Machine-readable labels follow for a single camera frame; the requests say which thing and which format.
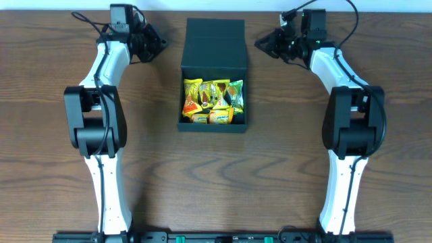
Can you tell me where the green yellow snack packet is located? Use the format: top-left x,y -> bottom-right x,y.
227,80 -> 244,114

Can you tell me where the yellow chocolate snack packet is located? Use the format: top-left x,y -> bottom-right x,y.
213,79 -> 230,109

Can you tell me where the yellow orange snack packet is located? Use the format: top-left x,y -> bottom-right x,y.
182,78 -> 203,117

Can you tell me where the yellow chocolate wafer packet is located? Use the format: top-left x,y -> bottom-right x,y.
199,81 -> 215,109

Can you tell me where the yellow biscuit snack packet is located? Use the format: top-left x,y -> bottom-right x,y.
209,108 -> 234,124

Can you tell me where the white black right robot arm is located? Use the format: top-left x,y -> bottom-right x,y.
254,9 -> 387,242

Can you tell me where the dark green open box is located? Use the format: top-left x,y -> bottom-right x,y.
178,18 -> 248,133

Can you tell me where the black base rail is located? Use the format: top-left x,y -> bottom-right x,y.
52,230 -> 394,243

